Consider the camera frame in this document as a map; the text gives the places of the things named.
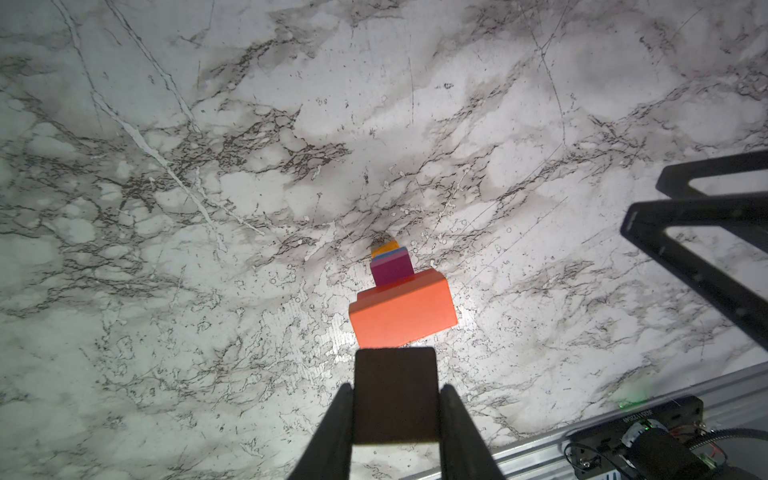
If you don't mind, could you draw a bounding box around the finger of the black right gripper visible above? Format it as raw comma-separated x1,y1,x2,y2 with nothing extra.
620,192,767,348
655,150,767,252

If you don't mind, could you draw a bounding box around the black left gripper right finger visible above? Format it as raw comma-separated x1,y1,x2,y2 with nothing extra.
439,384,504,480

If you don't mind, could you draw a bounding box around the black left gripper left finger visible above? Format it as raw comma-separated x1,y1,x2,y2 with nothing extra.
288,383,354,480

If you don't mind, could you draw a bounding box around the dark triangular wood block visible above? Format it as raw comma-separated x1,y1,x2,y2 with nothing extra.
352,347,440,445

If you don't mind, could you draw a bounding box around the orange-red rectangular wood block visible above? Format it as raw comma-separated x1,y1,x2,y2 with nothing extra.
349,269,458,349

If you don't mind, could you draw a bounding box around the purple wood cube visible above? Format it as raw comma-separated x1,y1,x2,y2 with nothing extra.
370,250,414,287

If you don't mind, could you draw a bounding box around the orange wood block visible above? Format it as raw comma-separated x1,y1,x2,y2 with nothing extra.
371,240,400,259

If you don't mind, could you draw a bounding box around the red wood cylinder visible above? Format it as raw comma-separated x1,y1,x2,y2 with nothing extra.
356,281,413,302

